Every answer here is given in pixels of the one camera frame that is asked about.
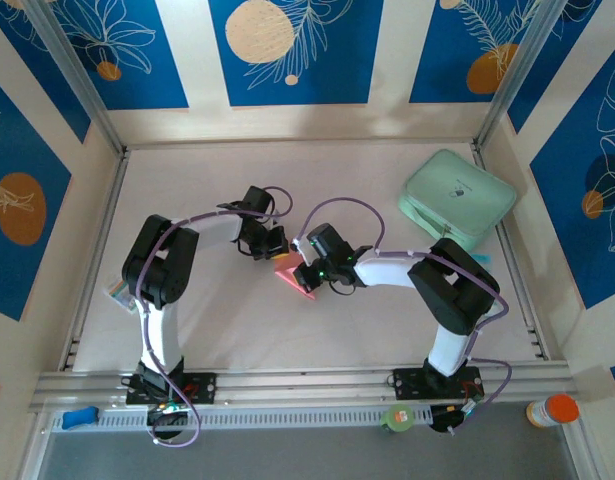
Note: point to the orange-capped bottle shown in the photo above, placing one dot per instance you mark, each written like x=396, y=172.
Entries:
x=554, y=411

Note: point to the blue bone-shaped block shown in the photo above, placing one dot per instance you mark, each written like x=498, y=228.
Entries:
x=79, y=419

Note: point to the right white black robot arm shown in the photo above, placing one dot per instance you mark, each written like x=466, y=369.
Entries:
x=387, y=272

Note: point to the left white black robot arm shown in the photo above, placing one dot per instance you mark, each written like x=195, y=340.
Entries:
x=159, y=335

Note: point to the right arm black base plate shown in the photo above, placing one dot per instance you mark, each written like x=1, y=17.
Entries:
x=407, y=382

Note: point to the black controller with LED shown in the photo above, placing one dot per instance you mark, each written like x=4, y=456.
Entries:
x=442, y=417
x=164, y=411

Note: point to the blue white wipes packet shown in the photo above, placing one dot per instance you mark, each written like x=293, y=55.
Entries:
x=482, y=257

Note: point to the aluminium table side rail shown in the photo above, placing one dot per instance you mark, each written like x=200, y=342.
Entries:
x=523, y=300
x=108, y=210

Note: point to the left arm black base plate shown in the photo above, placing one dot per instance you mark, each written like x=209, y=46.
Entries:
x=202, y=387

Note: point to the pink paper sheet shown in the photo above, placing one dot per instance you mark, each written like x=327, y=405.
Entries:
x=292, y=282

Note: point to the colourful striped packet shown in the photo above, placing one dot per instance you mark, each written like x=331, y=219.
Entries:
x=119, y=295

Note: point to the aluminium frame post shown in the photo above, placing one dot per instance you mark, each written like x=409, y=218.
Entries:
x=517, y=75
x=74, y=75

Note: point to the long aluminium base rail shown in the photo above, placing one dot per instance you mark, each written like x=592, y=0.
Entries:
x=307, y=385

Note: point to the green tape roll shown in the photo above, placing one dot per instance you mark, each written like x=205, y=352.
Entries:
x=397, y=417

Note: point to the mint green zip pouch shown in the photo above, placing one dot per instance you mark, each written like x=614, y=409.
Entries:
x=457, y=200

